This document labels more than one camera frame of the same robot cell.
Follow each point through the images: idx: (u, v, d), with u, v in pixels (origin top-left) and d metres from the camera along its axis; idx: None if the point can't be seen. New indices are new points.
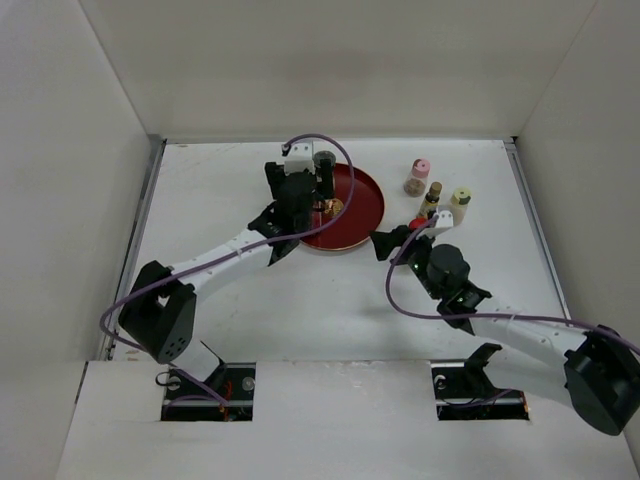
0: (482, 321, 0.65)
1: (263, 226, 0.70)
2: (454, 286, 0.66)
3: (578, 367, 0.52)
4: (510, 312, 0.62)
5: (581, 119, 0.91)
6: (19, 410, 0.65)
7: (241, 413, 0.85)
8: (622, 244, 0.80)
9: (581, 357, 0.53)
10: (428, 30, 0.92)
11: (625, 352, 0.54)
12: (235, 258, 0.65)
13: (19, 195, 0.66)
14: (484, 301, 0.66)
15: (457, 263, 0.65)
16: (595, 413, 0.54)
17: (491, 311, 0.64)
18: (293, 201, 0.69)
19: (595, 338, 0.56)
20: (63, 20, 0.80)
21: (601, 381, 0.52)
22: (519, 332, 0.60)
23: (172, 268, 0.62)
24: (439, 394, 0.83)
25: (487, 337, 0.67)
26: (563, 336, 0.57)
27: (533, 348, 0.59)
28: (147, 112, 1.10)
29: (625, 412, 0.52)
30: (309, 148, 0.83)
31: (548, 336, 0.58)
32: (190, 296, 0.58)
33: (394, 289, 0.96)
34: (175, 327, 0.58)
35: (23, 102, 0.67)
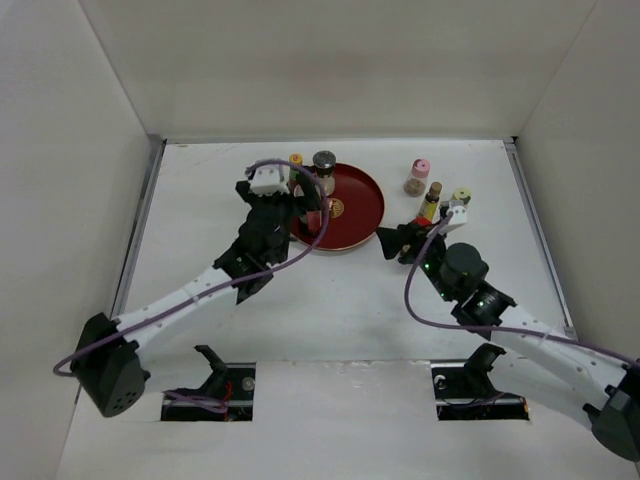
0: (506, 334, 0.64)
1: (230, 263, 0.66)
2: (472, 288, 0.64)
3: (621, 407, 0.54)
4: (542, 332, 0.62)
5: (582, 120, 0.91)
6: (20, 413, 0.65)
7: (241, 413, 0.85)
8: (622, 246, 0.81)
9: (622, 396, 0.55)
10: (429, 30, 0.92)
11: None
12: (191, 305, 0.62)
13: (19, 197, 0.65)
14: (510, 312, 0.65)
15: (476, 262, 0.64)
16: (616, 442, 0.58)
17: (517, 325, 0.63)
18: (255, 243, 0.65)
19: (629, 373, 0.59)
20: (62, 18, 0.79)
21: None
22: (552, 354, 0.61)
23: (119, 323, 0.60)
24: (439, 393, 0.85)
25: (501, 345, 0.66)
26: (600, 368, 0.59)
27: (564, 372, 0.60)
28: (145, 112, 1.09)
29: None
30: (275, 172, 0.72)
31: (584, 366, 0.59)
32: (133, 359, 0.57)
33: (395, 289, 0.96)
34: (116, 388, 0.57)
35: (23, 102, 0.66)
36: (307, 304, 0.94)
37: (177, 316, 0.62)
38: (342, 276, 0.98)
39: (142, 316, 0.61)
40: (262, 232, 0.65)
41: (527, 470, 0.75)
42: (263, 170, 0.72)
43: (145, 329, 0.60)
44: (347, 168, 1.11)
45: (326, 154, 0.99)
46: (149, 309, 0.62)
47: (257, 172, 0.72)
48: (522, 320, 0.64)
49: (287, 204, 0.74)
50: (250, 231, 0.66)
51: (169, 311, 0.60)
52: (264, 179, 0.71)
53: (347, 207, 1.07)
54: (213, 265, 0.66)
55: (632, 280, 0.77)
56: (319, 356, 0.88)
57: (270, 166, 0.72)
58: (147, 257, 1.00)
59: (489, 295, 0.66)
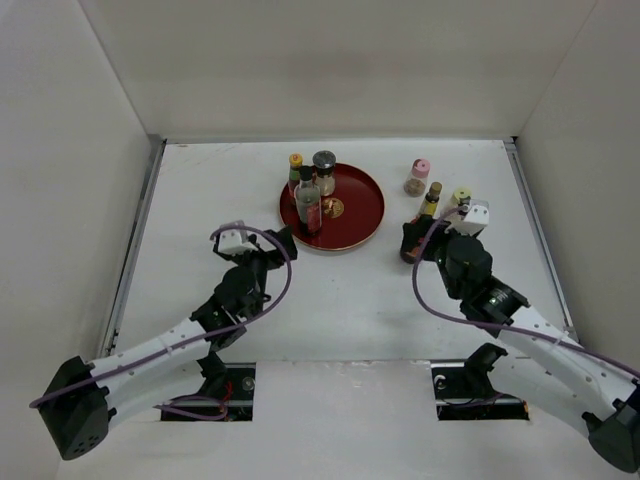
0: (517, 335, 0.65)
1: (206, 315, 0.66)
2: (477, 279, 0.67)
3: (628, 420, 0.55)
4: (555, 338, 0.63)
5: (582, 120, 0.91)
6: (20, 413, 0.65)
7: (241, 413, 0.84)
8: (621, 246, 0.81)
9: (629, 410, 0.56)
10: (428, 30, 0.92)
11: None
12: (164, 356, 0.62)
13: (19, 196, 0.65)
14: (521, 310, 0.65)
15: (478, 254, 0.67)
16: (612, 452, 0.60)
17: (529, 328, 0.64)
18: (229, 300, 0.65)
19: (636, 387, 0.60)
20: (62, 19, 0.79)
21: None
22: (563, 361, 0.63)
23: (93, 366, 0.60)
24: (439, 394, 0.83)
25: (508, 344, 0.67)
26: (609, 379, 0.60)
27: (572, 379, 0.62)
28: (146, 112, 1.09)
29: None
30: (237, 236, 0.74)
31: (594, 376, 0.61)
32: (101, 406, 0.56)
33: (395, 289, 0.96)
34: (78, 436, 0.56)
35: (23, 102, 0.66)
36: (307, 304, 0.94)
37: (148, 366, 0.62)
38: (342, 276, 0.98)
39: (115, 364, 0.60)
40: (236, 292, 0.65)
41: (527, 470, 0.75)
42: (228, 233, 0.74)
43: (117, 376, 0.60)
44: (347, 168, 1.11)
45: (326, 154, 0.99)
46: (123, 356, 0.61)
47: (222, 236, 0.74)
48: (534, 322, 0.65)
49: (259, 260, 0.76)
50: (224, 290, 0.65)
51: (140, 362, 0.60)
52: (229, 243, 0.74)
53: (347, 207, 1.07)
54: (189, 317, 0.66)
55: (632, 279, 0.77)
56: (319, 356, 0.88)
57: (232, 229, 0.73)
58: (147, 257, 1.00)
59: (499, 292, 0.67)
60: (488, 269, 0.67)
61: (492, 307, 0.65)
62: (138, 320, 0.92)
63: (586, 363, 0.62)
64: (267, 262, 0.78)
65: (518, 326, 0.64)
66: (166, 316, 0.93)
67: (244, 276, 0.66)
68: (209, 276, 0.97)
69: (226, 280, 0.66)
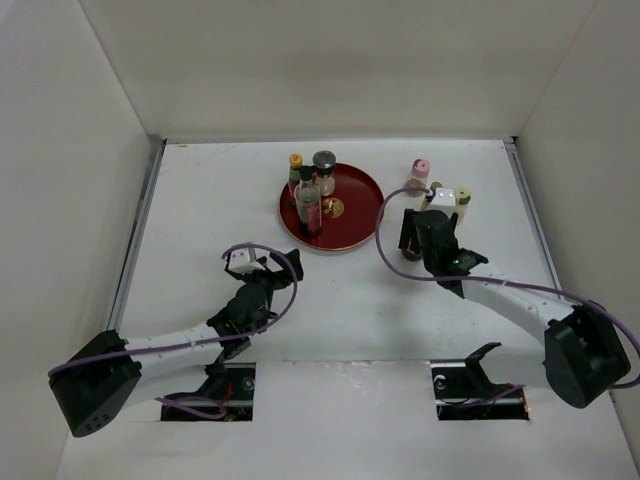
0: (473, 283, 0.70)
1: (218, 326, 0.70)
2: (440, 242, 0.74)
3: (558, 336, 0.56)
4: (501, 279, 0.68)
5: (582, 120, 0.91)
6: (20, 411, 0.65)
7: (241, 413, 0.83)
8: (621, 246, 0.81)
9: (562, 327, 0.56)
10: (427, 30, 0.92)
11: (608, 331, 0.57)
12: (187, 349, 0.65)
13: (19, 195, 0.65)
14: (480, 266, 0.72)
15: (437, 219, 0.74)
16: (568, 385, 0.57)
17: (483, 275, 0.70)
18: (239, 314, 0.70)
19: (581, 313, 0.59)
20: (63, 19, 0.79)
21: (578, 352, 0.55)
22: (508, 297, 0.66)
23: (127, 343, 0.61)
24: (439, 394, 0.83)
25: (476, 299, 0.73)
26: (550, 306, 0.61)
27: (520, 313, 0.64)
28: (146, 112, 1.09)
29: (597, 387, 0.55)
30: (246, 254, 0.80)
31: (534, 304, 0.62)
32: (134, 376, 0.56)
33: (395, 288, 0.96)
34: (103, 405, 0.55)
35: (23, 102, 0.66)
36: (307, 304, 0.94)
37: (174, 354, 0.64)
38: (342, 276, 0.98)
39: (145, 344, 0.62)
40: (246, 307, 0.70)
41: (527, 470, 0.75)
42: (237, 253, 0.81)
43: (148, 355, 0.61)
44: (347, 168, 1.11)
45: (326, 154, 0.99)
46: (152, 340, 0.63)
47: (232, 255, 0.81)
48: (488, 271, 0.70)
49: (268, 280, 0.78)
50: (236, 304, 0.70)
51: (172, 346, 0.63)
52: (238, 261, 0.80)
53: (347, 207, 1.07)
54: (204, 324, 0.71)
55: (632, 280, 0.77)
56: (320, 355, 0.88)
57: (241, 248, 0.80)
58: (147, 257, 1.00)
59: (464, 254, 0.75)
60: (450, 234, 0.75)
61: (456, 267, 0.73)
62: (138, 320, 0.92)
63: (530, 296, 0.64)
64: (275, 282, 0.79)
65: (472, 274, 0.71)
66: (166, 315, 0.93)
67: (256, 294, 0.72)
68: (209, 276, 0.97)
69: (239, 296, 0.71)
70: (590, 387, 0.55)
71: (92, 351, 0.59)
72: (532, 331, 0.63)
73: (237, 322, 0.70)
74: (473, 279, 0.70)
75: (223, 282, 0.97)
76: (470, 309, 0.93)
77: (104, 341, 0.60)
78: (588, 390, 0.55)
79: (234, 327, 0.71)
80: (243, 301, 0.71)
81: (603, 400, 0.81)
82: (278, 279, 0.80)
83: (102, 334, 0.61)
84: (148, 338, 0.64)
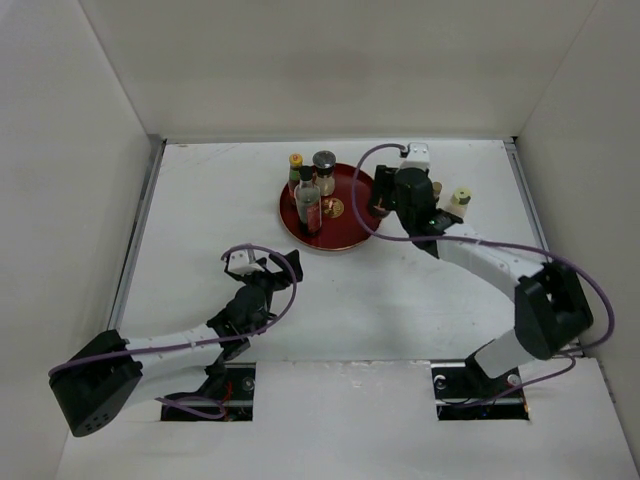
0: (447, 243, 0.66)
1: (217, 327, 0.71)
2: (418, 203, 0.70)
3: (528, 290, 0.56)
4: (476, 238, 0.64)
5: (582, 120, 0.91)
6: (21, 412, 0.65)
7: (241, 413, 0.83)
8: (621, 245, 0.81)
9: (532, 282, 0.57)
10: (427, 30, 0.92)
11: (573, 287, 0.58)
12: (187, 350, 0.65)
13: (19, 195, 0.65)
14: (455, 226, 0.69)
15: (419, 178, 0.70)
16: (532, 338, 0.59)
17: (457, 234, 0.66)
18: (239, 316, 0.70)
19: (550, 269, 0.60)
20: (63, 19, 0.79)
21: (546, 306, 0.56)
22: (481, 257, 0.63)
23: (128, 342, 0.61)
24: (439, 394, 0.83)
25: (450, 260, 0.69)
26: (521, 265, 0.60)
27: (491, 272, 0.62)
28: (146, 112, 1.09)
29: (561, 339, 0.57)
30: (245, 254, 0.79)
31: (507, 262, 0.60)
32: (135, 375, 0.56)
33: (394, 287, 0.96)
34: (103, 405, 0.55)
35: (24, 102, 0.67)
36: (307, 304, 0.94)
37: (174, 355, 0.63)
38: (342, 275, 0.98)
39: (146, 343, 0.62)
40: (246, 308, 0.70)
41: (528, 470, 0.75)
42: (236, 254, 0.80)
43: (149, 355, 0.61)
44: (347, 168, 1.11)
45: (326, 154, 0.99)
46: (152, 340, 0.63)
47: (231, 256, 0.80)
48: (463, 231, 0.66)
49: (267, 281, 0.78)
50: (235, 305, 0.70)
51: (172, 347, 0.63)
52: (237, 263, 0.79)
53: (347, 207, 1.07)
54: (204, 325, 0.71)
55: (632, 280, 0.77)
56: (319, 356, 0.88)
57: (240, 249, 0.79)
58: (147, 257, 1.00)
59: (440, 215, 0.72)
60: (430, 195, 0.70)
61: (431, 227, 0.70)
62: (138, 320, 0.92)
63: (502, 254, 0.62)
64: (275, 283, 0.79)
65: (447, 234, 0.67)
66: (166, 315, 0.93)
67: (256, 295, 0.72)
68: (209, 276, 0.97)
69: (238, 297, 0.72)
70: (554, 339, 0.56)
71: (92, 351, 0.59)
72: (502, 288, 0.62)
73: (236, 323, 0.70)
74: (447, 239, 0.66)
75: (223, 282, 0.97)
76: (469, 309, 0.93)
77: (105, 341, 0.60)
78: (552, 342, 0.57)
79: (233, 327, 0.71)
80: (242, 302, 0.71)
81: (603, 399, 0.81)
82: (277, 279, 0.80)
83: (102, 333, 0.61)
84: (149, 338, 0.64)
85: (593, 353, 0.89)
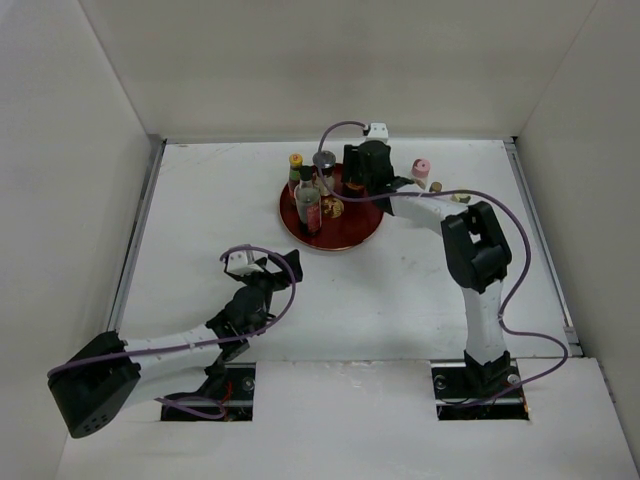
0: (399, 200, 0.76)
1: (217, 328, 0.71)
2: (377, 168, 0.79)
3: (451, 225, 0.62)
4: (419, 193, 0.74)
5: (581, 120, 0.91)
6: (20, 412, 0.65)
7: (241, 413, 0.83)
8: (620, 245, 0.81)
9: (455, 218, 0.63)
10: (427, 30, 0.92)
11: (495, 224, 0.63)
12: (186, 351, 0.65)
13: (19, 194, 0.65)
14: (408, 186, 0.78)
15: (379, 145, 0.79)
16: (460, 269, 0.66)
17: (408, 191, 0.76)
18: (238, 317, 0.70)
19: (474, 212, 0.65)
20: (63, 20, 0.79)
21: (467, 240, 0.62)
22: (421, 205, 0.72)
23: (126, 344, 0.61)
24: (439, 393, 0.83)
25: (403, 216, 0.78)
26: (452, 208, 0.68)
27: (429, 217, 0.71)
28: (147, 112, 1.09)
29: (482, 269, 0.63)
30: (243, 254, 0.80)
31: (439, 207, 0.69)
32: (133, 377, 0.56)
33: (392, 284, 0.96)
34: (102, 406, 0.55)
35: (24, 102, 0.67)
36: (307, 304, 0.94)
37: (174, 356, 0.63)
38: (342, 275, 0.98)
39: (145, 345, 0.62)
40: (244, 309, 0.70)
41: (528, 470, 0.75)
42: (235, 255, 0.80)
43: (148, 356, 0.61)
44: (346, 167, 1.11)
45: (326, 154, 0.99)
46: (151, 341, 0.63)
47: (230, 257, 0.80)
48: (413, 189, 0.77)
49: (267, 282, 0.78)
50: (234, 306, 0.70)
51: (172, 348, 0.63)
52: (237, 263, 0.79)
53: (347, 207, 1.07)
54: (203, 326, 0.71)
55: (631, 280, 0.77)
56: (319, 356, 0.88)
57: (239, 250, 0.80)
58: (146, 257, 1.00)
59: (396, 180, 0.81)
60: (388, 162, 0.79)
61: (387, 188, 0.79)
62: (139, 320, 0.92)
63: (437, 202, 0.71)
64: (274, 284, 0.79)
65: (399, 191, 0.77)
66: (166, 316, 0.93)
67: (255, 295, 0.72)
68: (209, 276, 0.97)
69: (237, 298, 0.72)
70: (474, 270, 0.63)
71: (91, 352, 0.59)
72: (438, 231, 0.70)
73: (235, 324, 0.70)
74: (398, 195, 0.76)
75: (223, 282, 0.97)
76: None
77: (104, 342, 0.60)
78: (474, 273, 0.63)
79: (232, 329, 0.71)
80: (241, 303, 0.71)
81: (603, 399, 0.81)
82: (277, 280, 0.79)
83: (102, 334, 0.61)
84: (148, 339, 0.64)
85: (593, 353, 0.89)
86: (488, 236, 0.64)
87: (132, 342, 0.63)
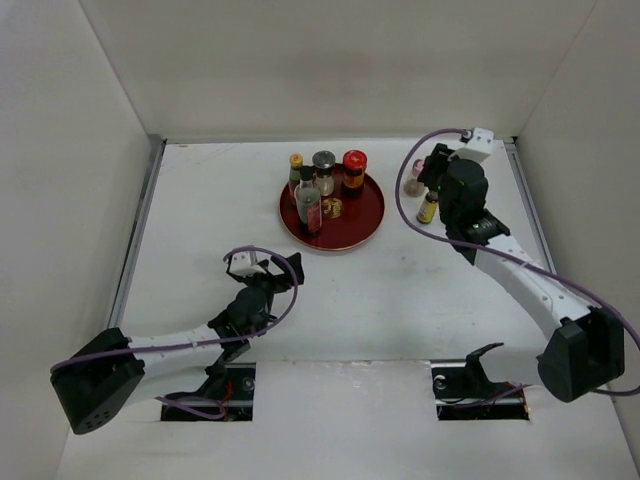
0: (489, 257, 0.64)
1: (219, 328, 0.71)
2: (468, 202, 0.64)
3: (569, 335, 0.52)
4: (522, 259, 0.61)
5: (581, 121, 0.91)
6: (20, 412, 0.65)
7: (241, 413, 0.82)
8: (621, 245, 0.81)
9: (574, 327, 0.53)
10: (427, 30, 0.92)
11: (615, 340, 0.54)
12: (188, 349, 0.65)
13: (19, 194, 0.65)
14: (501, 238, 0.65)
15: (476, 176, 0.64)
16: (556, 376, 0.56)
17: (502, 250, 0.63)
18: (240, 318, 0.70)
19: (594, 315, 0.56)
20: (63, 19, 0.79)
21: (582, 355, 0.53)
22: (525, 281, 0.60)
23: (130, 341, 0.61)
24: (439, 394, 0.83)
25: (486, 269, 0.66)
26: (566, 302, 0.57)
27: (531, 301, 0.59)
28: (147, 112, 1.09)
29: (586, 386, 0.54)
30: (246, 256, 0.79)
31: (550, 296, 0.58)
32: (137, 373, 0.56)
33: (393, 287, 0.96)
34: (105, 402, 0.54)
35: (24, 101, 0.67)
36: (307, 304, 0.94)
37: (177, 354, 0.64)
38: (342, 276, 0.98)
39: (148, 342, 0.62)
40: (246, 310, 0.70)
41: (528, 470, 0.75)
42: (238, 255, 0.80)
43: (152, 354, 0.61)
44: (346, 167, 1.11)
45: (326, 154, 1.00)
46: (154, 339, 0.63)
47: (234, 257, 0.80)
48: (508, 246, 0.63)
49: (269, 283, 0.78)
50: (235, 307, 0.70)
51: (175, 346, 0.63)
52: (240, 264, 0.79)
53: (347, 206, 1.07)
54: (205, 326, 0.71)
55: (631, 280, 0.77)
56: (319, 356, 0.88)
57: (242, 251, 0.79)
58: (146, 257, 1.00)
59: (485, 219, 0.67)
60: (482, 197, 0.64)
61: (475, 231, 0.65)
62: (138, 320, 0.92)
63: (547, 285, 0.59)
64: (276, 285, 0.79)
65: (493, 248, 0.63)
66: (166, 316, 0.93)
67: (257, 296, 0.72)
68: (209, 276, 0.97)
69: (240, 298, 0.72)
70: (578, 387, 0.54)
71: (95, 347, 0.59)
72: (538, 318, 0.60)
73: (237, 325, 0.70)
74: (490, 252, 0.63)
75: (223, 282, 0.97)
76: (469, 309, 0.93)
77: (108, 338, 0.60)
78: (576, 389, 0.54)
79: (233, 329, 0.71)
80: (243, 304, 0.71)
81: (603, 399, 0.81)
82: (279, 282, 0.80)
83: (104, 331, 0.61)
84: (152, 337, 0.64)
85: None
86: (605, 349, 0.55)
87: (135, 340, 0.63)
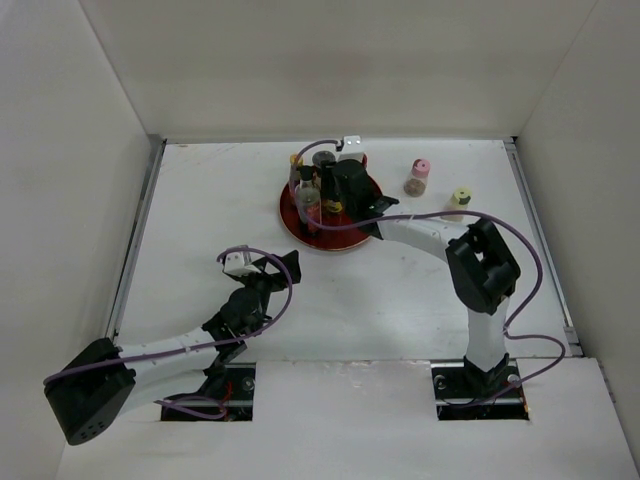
0: (388, 224, 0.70)
1: (215, 327, 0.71)
2: (356, 191, 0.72)
3: (457, 251, 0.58)
4: (410, 214, 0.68)
5: (581, 120, 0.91)
6: (20, 412, 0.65)
7: (241, 413, 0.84)
8: (619, 245, 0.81)
9: (460, 243, 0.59)
10: (427, 29, 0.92)
11: (500, 242, 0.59)
12: (182, 354, 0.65)
13: (20, 194, 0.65)
14: (392, 207, 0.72)
15: (356, 168, 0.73)
16: (471, 295, 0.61)
17: (395, 213, 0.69)
18: (234, 318, 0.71)
19: (476, 230, 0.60)
20: (62, 20, 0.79)
21: (476, 264, 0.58)
22: (415, 229, 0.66)
23: (121, 350, 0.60)
24: (439, 393, 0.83)
25: (393, 240, 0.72)
26: (450, 230, 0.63)
27: (427, 242, 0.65)
28: (147, 112, 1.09)
29: (495, 292, 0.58)
30: (240, 256, 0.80)
31: (437, 229, 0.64)
32: (128, 383, 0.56)
33: (389, 287, 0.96)
34: (97, 413, 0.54)
35: (23, 102, 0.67)
36: (307, 304, 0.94)
37: (169, 360, 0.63)
38: (342, 276, 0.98)
39: (139, 351, 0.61)
40: (240, 310, 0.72)
41: (528, 470, 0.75)
42: (232, 255, 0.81)
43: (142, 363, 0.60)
44: None
45: (326, 154, 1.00)
46: (146, 346, 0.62)
47: (228, 258, 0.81)
48: (399, 210, 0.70)
49: (264, 282, 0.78)
50: (229, 308, 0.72)
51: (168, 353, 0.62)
52: (233, 264, 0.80)
53: None
54: (200, 329, 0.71)
55: (630, 280, 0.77)
56: (318, 356, 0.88)
57: (236, 251, 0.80)
58: (146, 257, 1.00)
59: (379, 199, 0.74)
60: (367, 183, 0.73)
61: (372, 211, 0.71)
62: (138, 320, 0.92)
63: (432, 224, 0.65)
64: (272, 284, 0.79)
65: (386, 214, 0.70)
66: (165, 316, 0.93)
67: (250, 297, 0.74)
68: (209, 276, 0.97)
69: (234, 300, 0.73)
70: (488, 293, 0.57)
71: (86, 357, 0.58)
72: (440, 254, 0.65)
73: (232, 326, 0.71)
74: (386, 219, 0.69)
75: (223, 282, 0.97)
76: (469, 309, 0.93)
77: (98, 348, 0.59)
78: (489, 297, 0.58)
79: (229, 330, 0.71)
80: (236, 301, 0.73)
81: (603, 398, 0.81)
82: (276, 282, 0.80)
83: (96, 342, 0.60)
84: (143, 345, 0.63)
85: (593, 353, 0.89)
86: (495, 254, 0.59)
87: (126, 348, 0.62)
